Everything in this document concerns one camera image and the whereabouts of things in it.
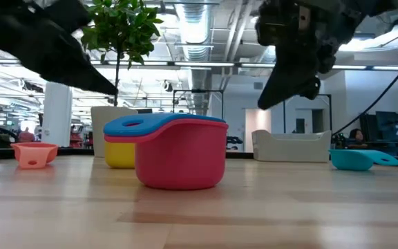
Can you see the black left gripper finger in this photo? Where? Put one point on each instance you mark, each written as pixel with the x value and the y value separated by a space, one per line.
pixel 78 72

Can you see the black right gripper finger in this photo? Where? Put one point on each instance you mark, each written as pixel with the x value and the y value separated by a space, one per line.
pixel 289 76

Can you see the orange measuring cup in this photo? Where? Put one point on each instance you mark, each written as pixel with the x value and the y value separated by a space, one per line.
pixel 35 154

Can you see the yellow measuring cup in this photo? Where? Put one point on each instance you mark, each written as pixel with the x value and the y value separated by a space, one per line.
pixel 119 155

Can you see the blue measuring cup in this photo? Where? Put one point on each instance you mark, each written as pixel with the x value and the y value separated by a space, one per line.
pixel 157 122

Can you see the teal measuring cup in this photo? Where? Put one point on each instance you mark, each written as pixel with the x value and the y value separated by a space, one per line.
pixel 351 160

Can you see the large red measuring cup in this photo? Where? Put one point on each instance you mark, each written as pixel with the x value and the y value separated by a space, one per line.
pixel 181 162

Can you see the background black robot arm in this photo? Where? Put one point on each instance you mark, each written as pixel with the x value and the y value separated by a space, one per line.
pixel 233 141

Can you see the grey plastic basket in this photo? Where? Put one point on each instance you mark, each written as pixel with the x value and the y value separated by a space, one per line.
pixel 289 148

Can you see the white pillar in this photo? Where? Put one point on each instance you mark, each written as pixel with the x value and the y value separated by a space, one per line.
pixel 57 117

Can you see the white plant pot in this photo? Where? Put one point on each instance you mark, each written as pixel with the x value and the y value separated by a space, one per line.
pixel 97 131

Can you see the green leafy plant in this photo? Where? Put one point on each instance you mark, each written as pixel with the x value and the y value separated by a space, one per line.
pixel 123 27

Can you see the red storage rack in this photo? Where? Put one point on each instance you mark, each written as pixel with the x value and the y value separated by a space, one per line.
pixel 76 140

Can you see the seated person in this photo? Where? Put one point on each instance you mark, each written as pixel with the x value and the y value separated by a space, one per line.
pixel 356 136

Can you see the dark computer monitor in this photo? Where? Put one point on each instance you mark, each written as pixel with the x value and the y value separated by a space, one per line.
pixel 389 126

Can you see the black aluminium table frame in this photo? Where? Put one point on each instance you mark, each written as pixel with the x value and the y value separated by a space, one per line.
pixel 74 151

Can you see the corrugated silver ventilation duct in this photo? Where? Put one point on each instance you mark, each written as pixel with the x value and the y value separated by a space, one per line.
pixel 195 27

